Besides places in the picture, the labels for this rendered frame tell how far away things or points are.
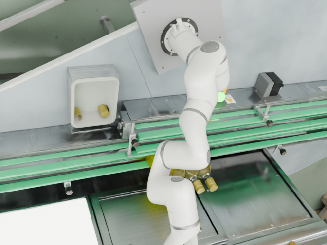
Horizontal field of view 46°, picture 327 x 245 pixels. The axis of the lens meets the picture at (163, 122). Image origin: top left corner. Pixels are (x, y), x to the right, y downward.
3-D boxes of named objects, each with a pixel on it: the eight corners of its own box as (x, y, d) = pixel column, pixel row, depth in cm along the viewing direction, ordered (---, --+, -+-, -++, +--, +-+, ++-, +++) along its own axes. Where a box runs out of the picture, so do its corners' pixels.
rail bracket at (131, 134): (120, 143, 155) (129, 166, 146) (124, 111, 144) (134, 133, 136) (127, 142, 156) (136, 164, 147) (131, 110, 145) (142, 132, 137)
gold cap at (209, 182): (204, 183, 153) (208, 192, 150) (206, 178, 151) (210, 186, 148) (211, 182, 155) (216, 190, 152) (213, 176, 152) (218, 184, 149)
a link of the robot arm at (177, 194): (216, 204, 117) (176, 199, 126) (207, 137, 113) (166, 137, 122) (188, 229, 104) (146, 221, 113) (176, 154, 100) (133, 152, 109)
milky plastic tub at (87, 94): (66, 114, 152) (71, 129, 146) (66, 67, 138) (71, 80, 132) (109, 110, 159) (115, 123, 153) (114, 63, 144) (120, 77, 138)
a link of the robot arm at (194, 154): (170, 109, 117) (150, 145, 109) (208, 107, 109) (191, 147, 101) (188, 138, 125) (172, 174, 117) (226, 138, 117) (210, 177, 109)
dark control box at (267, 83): (253, 86, 182) (263, 97, 176) (259, 72, 177) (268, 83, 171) (268, 85, 185) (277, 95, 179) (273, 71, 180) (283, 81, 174)
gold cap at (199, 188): (201, 179, 150) (206, 187, 147) (198, 184, 153) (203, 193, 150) (193, 180, 149) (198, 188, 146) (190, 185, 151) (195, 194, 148)
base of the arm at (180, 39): (156, 26, 137) (175, 46, 126) (187, 8, 138) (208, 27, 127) (169, 57, 148) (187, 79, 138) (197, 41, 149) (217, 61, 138)
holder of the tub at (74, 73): (67, 123, 156) (71, 136, 151) (67, 66, 138) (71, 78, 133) (108, 118, 162) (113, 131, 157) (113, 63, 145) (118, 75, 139)
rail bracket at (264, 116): (250, 108, 171) (265, 128, 162) (255, 95, 167) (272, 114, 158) (257, 107, 173) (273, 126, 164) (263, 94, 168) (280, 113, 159)
